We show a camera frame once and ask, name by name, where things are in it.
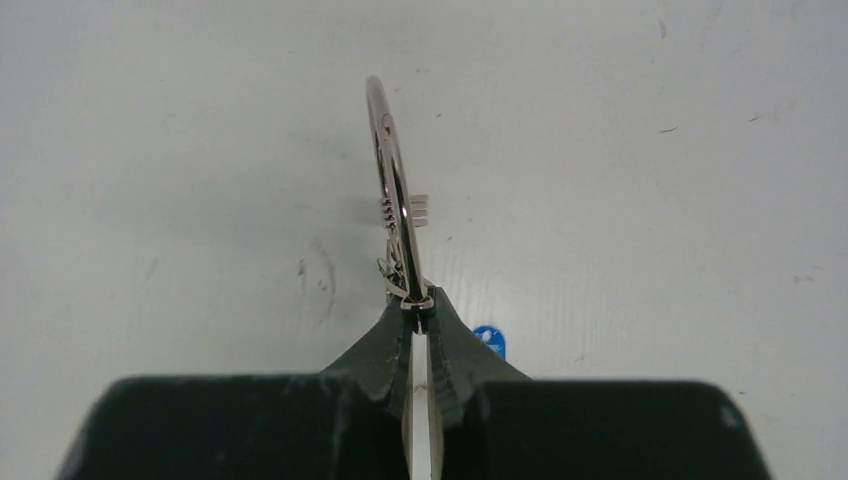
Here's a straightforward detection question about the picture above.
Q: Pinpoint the silver key with blue tag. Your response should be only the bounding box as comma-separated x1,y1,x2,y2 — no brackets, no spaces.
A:
472,325,506,359

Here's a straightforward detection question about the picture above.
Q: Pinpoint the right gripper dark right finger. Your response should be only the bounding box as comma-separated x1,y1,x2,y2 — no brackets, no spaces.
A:
428,288,770,479

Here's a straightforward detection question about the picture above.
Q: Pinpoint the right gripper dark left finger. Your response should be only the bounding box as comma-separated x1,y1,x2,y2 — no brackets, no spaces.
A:
57,300,412,479

